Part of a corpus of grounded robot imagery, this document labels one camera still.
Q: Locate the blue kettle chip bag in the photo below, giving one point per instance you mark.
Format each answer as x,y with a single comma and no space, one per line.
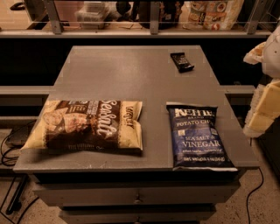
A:
196,143

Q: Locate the clear plastic container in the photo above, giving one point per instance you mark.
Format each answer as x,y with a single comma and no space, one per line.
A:
92,15

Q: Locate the brown sea salt chip bag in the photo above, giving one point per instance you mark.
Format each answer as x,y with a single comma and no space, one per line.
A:
88,126

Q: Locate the colourful snack bag on shelf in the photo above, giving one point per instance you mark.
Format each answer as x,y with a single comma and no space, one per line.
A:
219,15

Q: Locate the dark bag on shelf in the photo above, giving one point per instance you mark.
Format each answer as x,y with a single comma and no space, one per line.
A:
169,13

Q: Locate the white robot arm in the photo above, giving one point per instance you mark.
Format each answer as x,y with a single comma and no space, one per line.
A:
271,56

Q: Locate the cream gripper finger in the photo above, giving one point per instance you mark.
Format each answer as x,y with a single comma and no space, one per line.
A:
264,109
255,55

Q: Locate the grey metal shelf rail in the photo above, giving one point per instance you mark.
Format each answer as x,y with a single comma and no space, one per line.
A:
56,19

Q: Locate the grey drawer cabinet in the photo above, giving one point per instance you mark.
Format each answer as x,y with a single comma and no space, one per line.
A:
136,202

